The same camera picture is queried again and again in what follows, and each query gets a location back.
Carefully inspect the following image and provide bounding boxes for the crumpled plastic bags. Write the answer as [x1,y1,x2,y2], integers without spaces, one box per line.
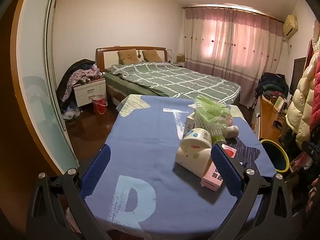
[62,106,82,120]

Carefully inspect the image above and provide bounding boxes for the green plastic bag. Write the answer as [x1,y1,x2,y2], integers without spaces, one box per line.
[194,94,234,128]

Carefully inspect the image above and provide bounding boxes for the red plastic bucket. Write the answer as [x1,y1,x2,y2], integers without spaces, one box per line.
[92,94,108,115]

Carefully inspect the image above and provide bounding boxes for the green checked duvet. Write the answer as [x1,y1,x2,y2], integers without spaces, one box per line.
[104,62,242,99]

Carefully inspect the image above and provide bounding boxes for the floral patterned garment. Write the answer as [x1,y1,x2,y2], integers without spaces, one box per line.
[62,67,100,103]

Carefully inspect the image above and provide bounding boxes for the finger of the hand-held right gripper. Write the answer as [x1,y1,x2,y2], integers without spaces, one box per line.
[301,140,320,159]

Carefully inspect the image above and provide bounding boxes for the white cardboard box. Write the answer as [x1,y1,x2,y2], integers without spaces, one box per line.
[184,112,200,137]

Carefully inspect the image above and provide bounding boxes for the small slotted plastic basket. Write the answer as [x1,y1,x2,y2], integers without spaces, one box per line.
[194,114,215,137]

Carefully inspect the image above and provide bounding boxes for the brown bear face pillow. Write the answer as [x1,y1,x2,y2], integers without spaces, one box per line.
[142,50,163,62]
[117,49,140,65]

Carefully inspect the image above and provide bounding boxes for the black television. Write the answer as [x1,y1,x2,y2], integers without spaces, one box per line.
[289,57,307,97]

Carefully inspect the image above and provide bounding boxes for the yellow rimmed dark bin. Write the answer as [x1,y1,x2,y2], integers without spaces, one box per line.
[260,139,290,173]

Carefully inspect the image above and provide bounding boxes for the white wooden nightstand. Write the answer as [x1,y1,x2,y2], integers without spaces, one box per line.
[73,77,107,107]

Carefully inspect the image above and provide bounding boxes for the pile of clothes on nightstand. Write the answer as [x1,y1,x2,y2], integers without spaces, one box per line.
[57,59,95,105]

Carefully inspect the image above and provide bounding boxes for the green desk calendar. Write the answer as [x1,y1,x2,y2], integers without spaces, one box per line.
[274,97,285,112]

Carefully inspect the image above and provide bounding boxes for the white plastic bottle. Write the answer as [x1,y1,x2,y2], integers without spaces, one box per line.
[224,125,240,138]

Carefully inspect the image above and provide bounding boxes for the cream puffer jacket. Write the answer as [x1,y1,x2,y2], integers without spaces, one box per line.
[285,50,320,142]

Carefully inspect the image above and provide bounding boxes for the pile of dark clothes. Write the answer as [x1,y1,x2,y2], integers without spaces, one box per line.
[254,72,289,100]

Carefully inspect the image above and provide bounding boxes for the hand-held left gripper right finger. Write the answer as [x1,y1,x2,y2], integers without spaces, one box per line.
[211,144,293,240]

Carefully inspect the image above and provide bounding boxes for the red and white packet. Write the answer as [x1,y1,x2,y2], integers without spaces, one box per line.
[220,144,238,158]

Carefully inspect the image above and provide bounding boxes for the frosted glass wardrobe door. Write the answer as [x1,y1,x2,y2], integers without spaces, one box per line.
[10,0,80,178]

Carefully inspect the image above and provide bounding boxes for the wooden bed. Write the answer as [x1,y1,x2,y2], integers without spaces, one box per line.
[95,46,242,105]

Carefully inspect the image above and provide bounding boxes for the cream air conditioner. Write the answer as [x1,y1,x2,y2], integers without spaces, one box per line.
[282,14,299,40]

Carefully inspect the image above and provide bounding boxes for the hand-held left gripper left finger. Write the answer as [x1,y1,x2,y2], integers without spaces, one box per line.
[26,144,112,240]

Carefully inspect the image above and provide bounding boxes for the pink cardboard box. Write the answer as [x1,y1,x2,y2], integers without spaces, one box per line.
[201,161,227,192]

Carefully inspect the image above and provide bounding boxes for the white dotted paper cup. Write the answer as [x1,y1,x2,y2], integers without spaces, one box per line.
[175,147,213,178]

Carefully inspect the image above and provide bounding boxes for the wooden desk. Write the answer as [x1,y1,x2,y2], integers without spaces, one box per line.
[257,95,288,145]

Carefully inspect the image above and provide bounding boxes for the pink and cream curtain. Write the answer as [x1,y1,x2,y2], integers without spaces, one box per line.
[184,6,285,80]

